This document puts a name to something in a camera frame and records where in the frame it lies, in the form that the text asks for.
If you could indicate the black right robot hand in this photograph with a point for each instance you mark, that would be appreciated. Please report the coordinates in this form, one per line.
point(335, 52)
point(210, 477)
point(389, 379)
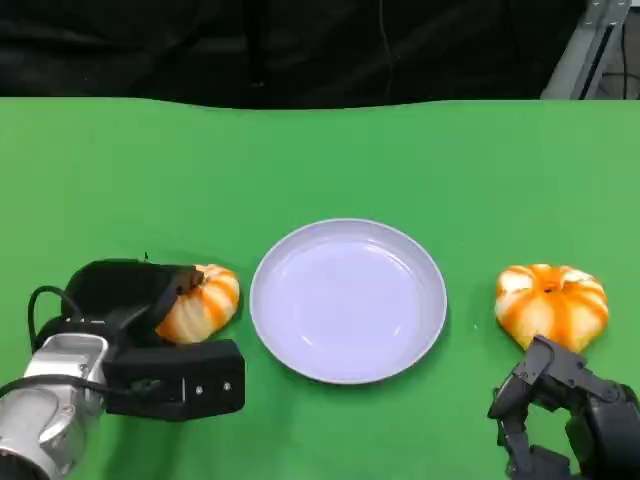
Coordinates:
point(610, 430)

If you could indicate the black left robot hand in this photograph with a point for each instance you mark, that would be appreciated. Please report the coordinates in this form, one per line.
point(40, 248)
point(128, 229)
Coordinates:
point(120, 285)

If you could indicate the orange and white bread roll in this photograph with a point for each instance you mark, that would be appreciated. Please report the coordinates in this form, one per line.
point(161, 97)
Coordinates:
point(210, 305)
point(550, 310)

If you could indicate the green table cloth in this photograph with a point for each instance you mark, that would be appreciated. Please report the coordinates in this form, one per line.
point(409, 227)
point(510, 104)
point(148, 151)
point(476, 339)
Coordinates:
point(150, 175)

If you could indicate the lilac plate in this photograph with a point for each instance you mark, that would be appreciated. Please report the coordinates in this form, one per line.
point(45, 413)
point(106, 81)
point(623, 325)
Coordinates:
point(345, 300)

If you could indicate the black backdrop cloth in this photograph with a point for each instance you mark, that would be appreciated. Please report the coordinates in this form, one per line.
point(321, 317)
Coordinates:
point(150, 50)

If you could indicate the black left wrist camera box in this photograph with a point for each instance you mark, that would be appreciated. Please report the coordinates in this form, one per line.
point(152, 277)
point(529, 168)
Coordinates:
point(210, 380)

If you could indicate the aluminium frame profile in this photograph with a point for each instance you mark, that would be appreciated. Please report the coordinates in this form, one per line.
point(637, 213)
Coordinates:
point(575, 55)

